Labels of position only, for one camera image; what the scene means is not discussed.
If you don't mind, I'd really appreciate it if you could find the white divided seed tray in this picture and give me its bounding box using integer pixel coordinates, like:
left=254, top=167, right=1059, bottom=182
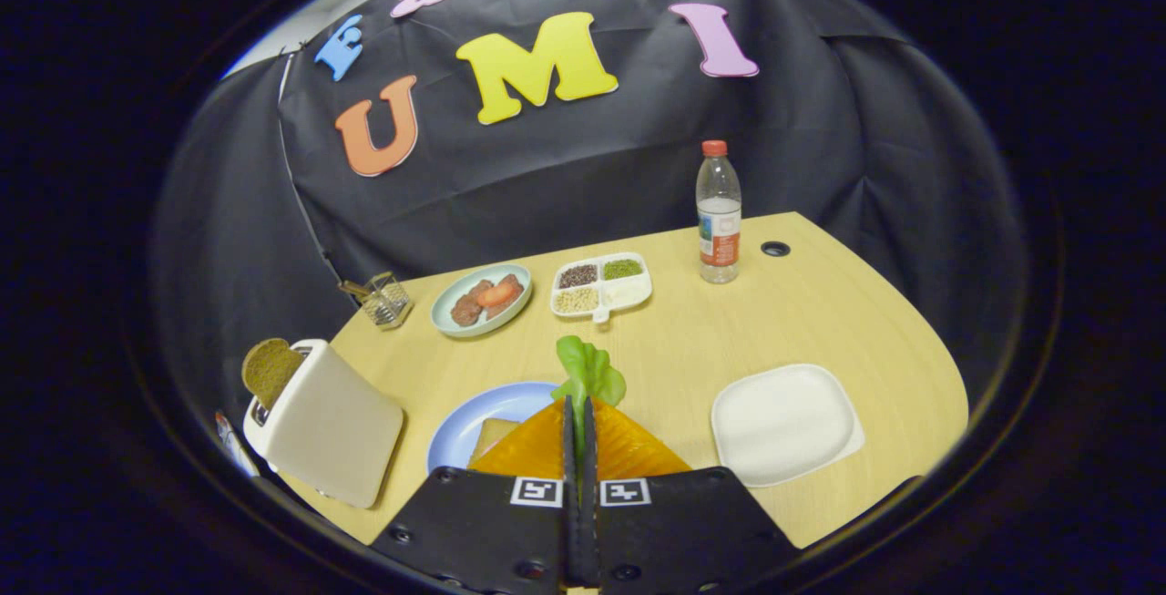
left=550, top=252, right=653, bottom=323

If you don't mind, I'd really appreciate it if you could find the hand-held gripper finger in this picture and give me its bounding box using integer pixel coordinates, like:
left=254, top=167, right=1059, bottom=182
left=372, top=395, right=584, bottom=595
left=581, top=395, right=801, bottom=595

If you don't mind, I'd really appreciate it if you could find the white and red object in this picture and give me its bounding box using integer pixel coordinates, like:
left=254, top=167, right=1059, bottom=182
left=214, top=410, right=261, bottom=477

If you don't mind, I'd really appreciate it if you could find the clear bottle with red cap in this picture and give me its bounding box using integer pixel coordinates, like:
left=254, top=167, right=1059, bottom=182
left=696, top=140, right=742, bottom=284

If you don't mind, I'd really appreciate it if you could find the blue plate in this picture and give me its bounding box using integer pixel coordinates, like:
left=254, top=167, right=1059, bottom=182
left=426, top=382, right=561, bottom=475

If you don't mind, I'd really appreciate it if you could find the pale green plate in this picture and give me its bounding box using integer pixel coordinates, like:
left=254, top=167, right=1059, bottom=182
left=431, top=264, right=533, bottom=339

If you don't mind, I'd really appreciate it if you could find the white square plate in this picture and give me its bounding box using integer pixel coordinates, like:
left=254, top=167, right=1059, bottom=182
left=711, top=364, right=866, bottom=488

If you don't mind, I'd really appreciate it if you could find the green lettuce leaf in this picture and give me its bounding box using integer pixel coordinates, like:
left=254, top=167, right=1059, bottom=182
left=550, top=335, right=628, bottom=439

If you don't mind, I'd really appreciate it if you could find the black backdrop cloth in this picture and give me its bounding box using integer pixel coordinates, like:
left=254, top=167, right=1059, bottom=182
left=150, top=0, right=1030, bottom=414

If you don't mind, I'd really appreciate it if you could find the brown toast slice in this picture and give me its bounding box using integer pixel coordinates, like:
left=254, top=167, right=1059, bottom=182
left=241, top=338, right=306, bottom=411

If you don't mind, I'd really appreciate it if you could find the white toaster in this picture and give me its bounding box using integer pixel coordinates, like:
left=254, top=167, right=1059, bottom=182
left=243, top=339, right=405, bottom=510

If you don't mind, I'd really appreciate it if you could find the small wire basket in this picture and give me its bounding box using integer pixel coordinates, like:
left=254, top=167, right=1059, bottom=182
left=339, top=272, right=414, bottom=331

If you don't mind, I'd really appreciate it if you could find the bread slice on plate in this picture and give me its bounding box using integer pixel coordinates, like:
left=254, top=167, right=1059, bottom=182
left=469, top=417, right=522, bottom=467

